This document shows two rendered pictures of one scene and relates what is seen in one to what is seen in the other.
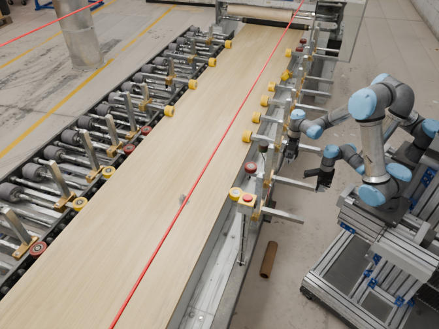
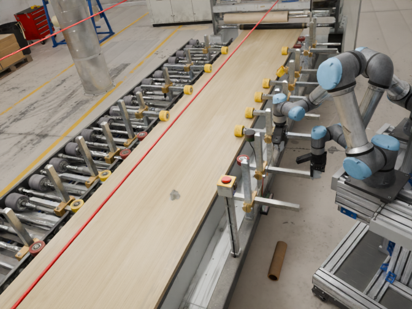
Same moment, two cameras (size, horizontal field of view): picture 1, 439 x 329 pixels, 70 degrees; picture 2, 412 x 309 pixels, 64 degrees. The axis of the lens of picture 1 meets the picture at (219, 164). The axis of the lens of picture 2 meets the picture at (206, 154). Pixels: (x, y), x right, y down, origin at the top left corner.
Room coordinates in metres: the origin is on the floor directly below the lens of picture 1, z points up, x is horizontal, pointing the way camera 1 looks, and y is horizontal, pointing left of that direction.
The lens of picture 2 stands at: (-0.17, -0.21, 2.19)
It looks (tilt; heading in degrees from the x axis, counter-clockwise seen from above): 36 degrees down; 8
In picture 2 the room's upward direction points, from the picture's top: 10 degrees counter-clockwise
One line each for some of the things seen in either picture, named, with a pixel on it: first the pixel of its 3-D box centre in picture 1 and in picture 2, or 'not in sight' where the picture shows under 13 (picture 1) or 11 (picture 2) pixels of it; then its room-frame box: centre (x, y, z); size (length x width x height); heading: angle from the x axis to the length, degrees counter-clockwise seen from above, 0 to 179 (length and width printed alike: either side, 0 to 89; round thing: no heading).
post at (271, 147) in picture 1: (267, 175); (259, 165); (1.41, -0.30, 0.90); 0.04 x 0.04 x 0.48; 70
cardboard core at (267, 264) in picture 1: (268, 259); (277, 260); (1.34, -0.39, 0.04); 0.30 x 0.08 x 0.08; 160
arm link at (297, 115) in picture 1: (297, 120); (279, 105); (1.44, -0.43, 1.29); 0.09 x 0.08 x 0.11; 34
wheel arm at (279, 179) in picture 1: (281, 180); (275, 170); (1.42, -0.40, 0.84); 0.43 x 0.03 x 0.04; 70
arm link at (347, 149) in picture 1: (346, 153); (336, 133); (1.36, -0.72, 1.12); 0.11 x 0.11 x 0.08; 23
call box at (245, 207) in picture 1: (247, 203); (227, 186); (0.93, -0.12, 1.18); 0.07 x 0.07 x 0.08; 70
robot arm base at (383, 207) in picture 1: (386, 194); (379, 170); (1.07, -0.84, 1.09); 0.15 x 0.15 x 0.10
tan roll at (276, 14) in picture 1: (276, 14); (271, 16); (4.04, -0.68, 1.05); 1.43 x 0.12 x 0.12; 70
